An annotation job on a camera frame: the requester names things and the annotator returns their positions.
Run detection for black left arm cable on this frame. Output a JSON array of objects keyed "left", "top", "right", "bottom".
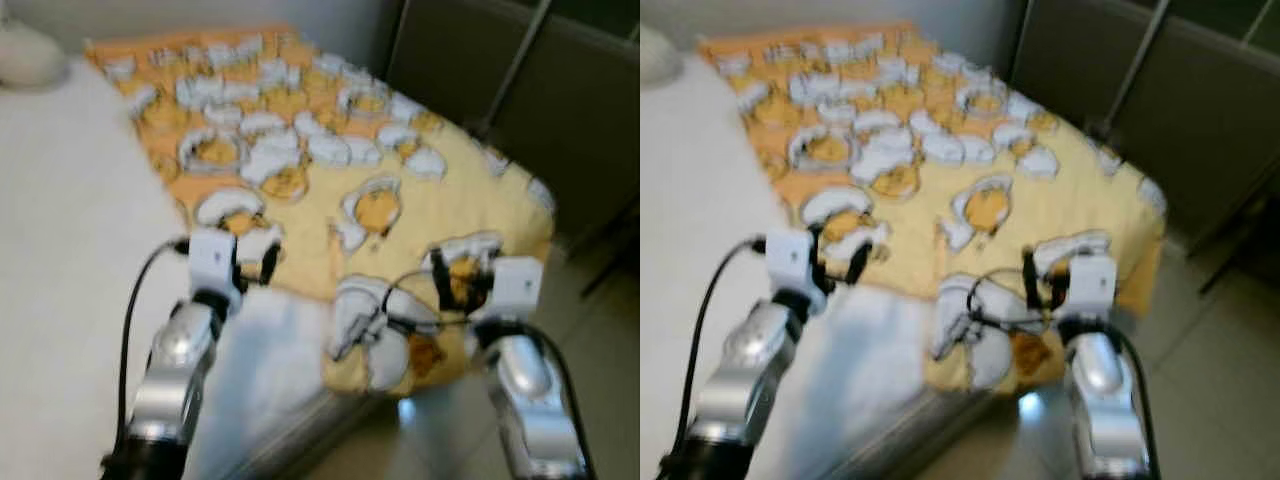
[
  {"left": 118, "top": 238, "right": 193, "bottom": 441},
  {"left": 680, "top": 235, "right": 769, "bottom": 451}
]

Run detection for sliding wardrobe doors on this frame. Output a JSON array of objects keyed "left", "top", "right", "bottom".
[
  {"left": 383, "top": 0, "right": 641, "bottom": 263},
  {"left": 1008, "top": 0, "right": 1280, "bottom": 251}
]

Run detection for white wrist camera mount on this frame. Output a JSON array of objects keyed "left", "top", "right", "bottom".
[
  {"left": 764, "top": 227, "right": 817, "bottom": 298},
  {"left": 186, "top": 227, "right": 242, "bottom": 303},
  {"left": 489, "top": 256, "right": 547, "bottom": 325},
  {"left": 1066, "top": 252, "right": 1119, "bottom": 324}
]

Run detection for white quilted mattress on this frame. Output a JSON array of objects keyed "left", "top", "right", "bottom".
[
  {"left": 640, "top": 48, "right": 1001, "bottom": 480},
  {"left": 0, "top": 55, "right": 401, "bottom": 480}
]

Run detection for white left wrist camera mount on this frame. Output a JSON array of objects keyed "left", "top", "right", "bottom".
[
  {"left": 186, "top": 227, "right": 242, "bottom": 303},
  {"left": 764, "top": 227, "right": 817, "bottom": 298}
]

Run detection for yellow cartoon egg blanket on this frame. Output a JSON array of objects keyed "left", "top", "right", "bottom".
[
  {"left": 696, "top": 20, "right": 1168, "bottom": 395},
  {"left": 84, "top": 24, "right": 557, "bottom": 398}
]

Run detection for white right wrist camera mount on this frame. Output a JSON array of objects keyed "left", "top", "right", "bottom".
[
  {"left": 1066, "top": 252, "right": 1119, "bottom": 324},
  {"left": 489, "top": 256, "right": 547, "bottom": 325}
]

